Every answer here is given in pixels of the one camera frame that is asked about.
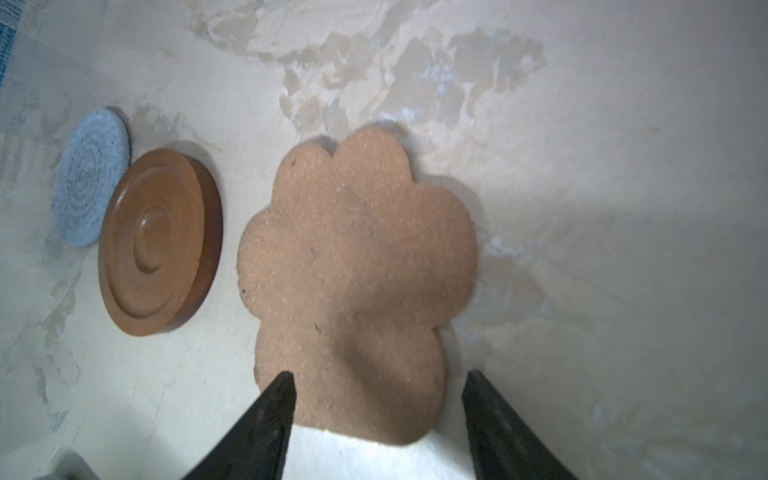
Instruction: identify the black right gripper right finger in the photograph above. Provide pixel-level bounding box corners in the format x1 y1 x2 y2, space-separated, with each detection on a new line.
461 370 576 480

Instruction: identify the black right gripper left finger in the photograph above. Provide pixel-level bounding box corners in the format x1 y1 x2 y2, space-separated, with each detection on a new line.
186 371 297 480

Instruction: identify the cork flower shaped coaster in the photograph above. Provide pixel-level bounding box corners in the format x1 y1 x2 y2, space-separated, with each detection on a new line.
236 126 478 445

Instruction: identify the brown wooden round coaster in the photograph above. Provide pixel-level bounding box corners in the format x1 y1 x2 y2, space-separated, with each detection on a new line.
98 148 223 337

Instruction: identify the blue knitted round coaster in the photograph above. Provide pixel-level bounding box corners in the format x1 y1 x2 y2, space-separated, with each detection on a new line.
52 108 131 248

